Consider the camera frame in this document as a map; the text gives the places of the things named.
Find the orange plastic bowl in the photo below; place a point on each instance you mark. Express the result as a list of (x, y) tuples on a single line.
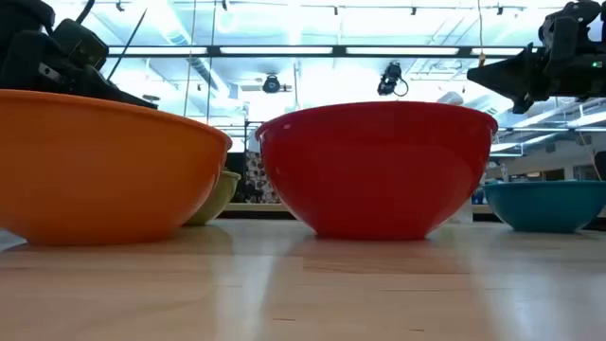
[(104, 170)]

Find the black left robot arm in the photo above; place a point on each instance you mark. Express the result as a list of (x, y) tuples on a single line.
[(21, 23)]

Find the red plastic bowl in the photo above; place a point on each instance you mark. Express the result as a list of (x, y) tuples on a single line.
[(374, 170)]

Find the green plastic bowl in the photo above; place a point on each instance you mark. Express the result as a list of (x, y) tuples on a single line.
[(218, 199)]

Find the black overhead frame bar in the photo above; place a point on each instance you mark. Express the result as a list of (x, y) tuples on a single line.
[(341, 50)]

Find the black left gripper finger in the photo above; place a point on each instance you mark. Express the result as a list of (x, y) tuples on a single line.
[(124, 97)]

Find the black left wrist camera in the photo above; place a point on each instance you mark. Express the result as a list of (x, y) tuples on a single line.
[(80, 45)]

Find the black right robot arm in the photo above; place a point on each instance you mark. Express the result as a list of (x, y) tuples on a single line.
[(597, 76)]

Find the black table edge rail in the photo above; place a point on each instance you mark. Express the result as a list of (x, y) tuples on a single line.
[(258, 214)]

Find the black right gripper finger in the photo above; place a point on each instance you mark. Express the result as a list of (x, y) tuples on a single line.
[(511, 73), (523, 105)]

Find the teal blue plastic bowl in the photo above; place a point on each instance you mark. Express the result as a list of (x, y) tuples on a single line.
[(544, 206)]

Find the black overhead camera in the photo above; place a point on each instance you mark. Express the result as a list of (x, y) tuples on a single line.
[(390, 78)]

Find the patterned fabric panel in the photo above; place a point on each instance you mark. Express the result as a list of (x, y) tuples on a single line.
[(259, 180)]

